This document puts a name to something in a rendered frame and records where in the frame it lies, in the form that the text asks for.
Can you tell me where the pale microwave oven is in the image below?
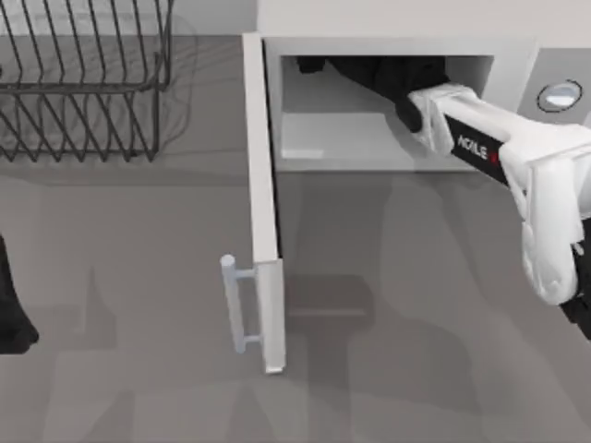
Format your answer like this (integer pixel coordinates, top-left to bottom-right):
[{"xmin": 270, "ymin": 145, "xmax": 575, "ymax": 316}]
[{"xmin": 256, "ymin": 0, "xmax": 591, "ymax": 174}]

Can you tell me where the white microwave door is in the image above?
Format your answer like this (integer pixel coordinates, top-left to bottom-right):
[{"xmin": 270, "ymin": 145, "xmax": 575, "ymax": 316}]
[{"xmin": 241, "ymin": 32, "xmax": 287, "ymax": 376}]

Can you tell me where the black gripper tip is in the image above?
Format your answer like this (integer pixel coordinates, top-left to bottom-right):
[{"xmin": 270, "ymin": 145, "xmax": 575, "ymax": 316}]
[{"xmin": 0, "ymin": 233, "xmax": 41, "ymax": 356}]

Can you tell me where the pale grey door handle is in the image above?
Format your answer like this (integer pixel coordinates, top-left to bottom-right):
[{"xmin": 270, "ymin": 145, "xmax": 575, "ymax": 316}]
[{"xmin": 220, "ymin": 254, "xmax": 260, "ymax": 356}]

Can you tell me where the round microwave knob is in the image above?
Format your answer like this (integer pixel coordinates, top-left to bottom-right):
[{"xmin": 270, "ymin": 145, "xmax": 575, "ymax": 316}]
[{"xmin": 537, "ymin": 78, "xmax": 583, "ymax": 114}]

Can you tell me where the dark wire dish rack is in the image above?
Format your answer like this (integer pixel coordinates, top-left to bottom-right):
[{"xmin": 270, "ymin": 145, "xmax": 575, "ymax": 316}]
[{"xmin": 0, "ymin": 0, "xmax": 174, "ymax": 164}]

